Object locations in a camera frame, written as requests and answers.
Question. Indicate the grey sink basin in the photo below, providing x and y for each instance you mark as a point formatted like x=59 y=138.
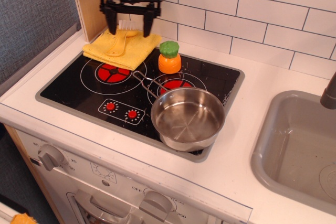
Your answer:
x=295 y=152

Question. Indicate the wooden side post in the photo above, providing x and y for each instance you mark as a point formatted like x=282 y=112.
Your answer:
x=91 y=18

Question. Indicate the stainless steel pan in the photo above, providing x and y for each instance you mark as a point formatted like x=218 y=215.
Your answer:
x=187 y=119

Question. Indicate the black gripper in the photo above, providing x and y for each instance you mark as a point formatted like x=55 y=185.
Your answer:
x=148 y=8

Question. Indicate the oven door handle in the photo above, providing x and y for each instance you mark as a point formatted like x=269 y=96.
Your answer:
x=111 y=210

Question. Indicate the grey timer knob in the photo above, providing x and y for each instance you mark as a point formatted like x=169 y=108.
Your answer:
x=50 y=157

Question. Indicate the orange fuzzy object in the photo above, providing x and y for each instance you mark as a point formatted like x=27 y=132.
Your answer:
x=23 y=219

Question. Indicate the orange toy carrot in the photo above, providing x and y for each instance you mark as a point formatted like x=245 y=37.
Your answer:
x=169 y=60

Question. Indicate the black toy stovetop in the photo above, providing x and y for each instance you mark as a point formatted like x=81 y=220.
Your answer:
x=113 y=98

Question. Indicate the grey faucet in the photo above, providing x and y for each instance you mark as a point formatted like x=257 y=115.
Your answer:
x=328 y=98

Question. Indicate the grey oven knob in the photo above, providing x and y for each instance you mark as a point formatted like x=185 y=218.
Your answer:
x=156 y=205

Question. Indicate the yellow dish brush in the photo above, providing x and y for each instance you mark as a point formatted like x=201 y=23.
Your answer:
x=126 y=28

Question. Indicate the yellow folded cloth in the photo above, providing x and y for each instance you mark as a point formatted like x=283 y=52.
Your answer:
x=125 y=49

